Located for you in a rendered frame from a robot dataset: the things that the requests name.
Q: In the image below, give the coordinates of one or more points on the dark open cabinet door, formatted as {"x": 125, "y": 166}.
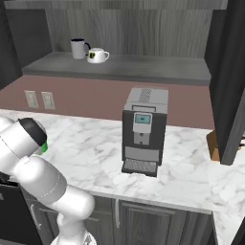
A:
{"x": 228, "y": 79}
{"x": 8, "y": 48}

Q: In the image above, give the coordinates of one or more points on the brown wooden block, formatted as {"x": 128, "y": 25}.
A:
{"x": 214, "y": 145}

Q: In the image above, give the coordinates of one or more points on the grey base cabinet door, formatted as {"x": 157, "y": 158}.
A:
{"x": 150, "y": 225}
{"x": 102, "y": 228}

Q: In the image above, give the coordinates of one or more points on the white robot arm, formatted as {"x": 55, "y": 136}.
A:
{"x": 38, "y": 178}

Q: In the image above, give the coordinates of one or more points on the round white mug with print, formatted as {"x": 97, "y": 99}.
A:
{"x": 97, "y": 55}

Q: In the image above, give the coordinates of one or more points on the white wall outlet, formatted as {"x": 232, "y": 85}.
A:
{"x": 48, "y": 100}
{"x": 31, "y": 99}

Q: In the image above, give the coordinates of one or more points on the tall white mug dark rim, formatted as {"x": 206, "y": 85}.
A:
{"x": 78, "y": 49}

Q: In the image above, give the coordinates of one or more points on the grey wooden wall cabinet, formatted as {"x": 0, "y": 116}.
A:
{"x": 134, "y": 68}

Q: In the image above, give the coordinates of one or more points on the black dishwasher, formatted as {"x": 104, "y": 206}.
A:
{"x": 14, "y": 217}

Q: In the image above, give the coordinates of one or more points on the grey coffee machine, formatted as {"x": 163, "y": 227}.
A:
{"x": 144, "y": 137}

